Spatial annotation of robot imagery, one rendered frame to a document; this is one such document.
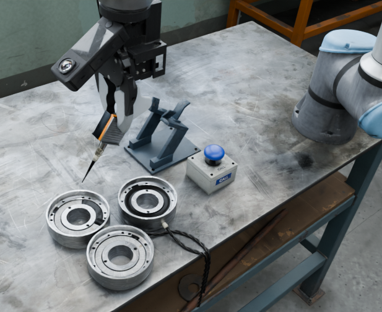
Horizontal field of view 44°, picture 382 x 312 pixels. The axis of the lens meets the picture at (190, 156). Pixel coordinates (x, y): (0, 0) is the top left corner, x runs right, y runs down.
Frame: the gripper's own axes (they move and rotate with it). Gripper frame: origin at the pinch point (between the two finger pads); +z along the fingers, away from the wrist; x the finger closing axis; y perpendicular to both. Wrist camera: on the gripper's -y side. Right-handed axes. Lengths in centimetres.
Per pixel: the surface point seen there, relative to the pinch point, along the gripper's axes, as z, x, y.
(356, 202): 47, -18, 70
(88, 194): 13.5, 0.1, -5.7
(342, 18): 71, 87, 223
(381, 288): 98, -32, 94
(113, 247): 14.3, -11.7, -8.3
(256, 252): 42, -15, 29
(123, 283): 14.2, -18.3, -10.9
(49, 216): 14.0, -0.3, -13.4
